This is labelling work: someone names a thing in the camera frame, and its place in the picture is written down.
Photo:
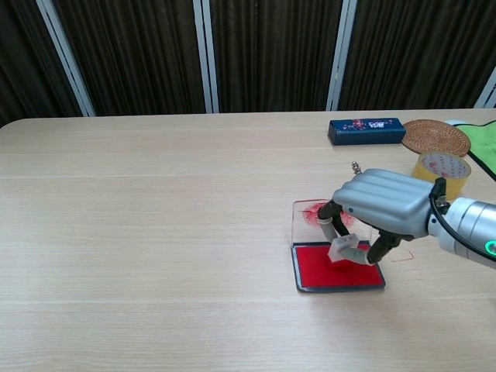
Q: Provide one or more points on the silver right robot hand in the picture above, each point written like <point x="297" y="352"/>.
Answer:
<point x="387" y="201"/>

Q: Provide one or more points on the white and red stamp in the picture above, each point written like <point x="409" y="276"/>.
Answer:
<point x="341" y="246"/>

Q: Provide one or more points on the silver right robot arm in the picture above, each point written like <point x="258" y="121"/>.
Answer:
<point x="469" y="228"/>

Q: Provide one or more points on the red ink pad clear lid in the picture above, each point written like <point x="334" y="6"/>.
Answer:
<point x="348" y="280"/>

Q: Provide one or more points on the dark blue floral box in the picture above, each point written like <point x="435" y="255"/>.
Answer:
<point x="364" y="135"/>

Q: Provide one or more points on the yellow transparent tape roll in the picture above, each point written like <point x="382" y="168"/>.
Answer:
<point x="460" y="184"/>

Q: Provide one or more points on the round woven rattan coaster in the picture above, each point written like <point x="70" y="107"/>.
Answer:
<point x="434" y="135"/>

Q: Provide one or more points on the green cloth black trim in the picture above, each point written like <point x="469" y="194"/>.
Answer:
<point x="484" y="143"/>

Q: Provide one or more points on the dark ribbed partition panel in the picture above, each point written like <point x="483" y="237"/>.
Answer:
<point x="23" y="58"/>
<point x="135" y="58"/>
<point x="418" y="54"/>
<point x="275" y="58"/>

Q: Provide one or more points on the grey partition frame post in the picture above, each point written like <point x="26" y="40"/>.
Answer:
<point x="341" y="58"/>
<point x="487" y="93"/>
<point x="206" y="58"/>
<point x="66" y="58"/>

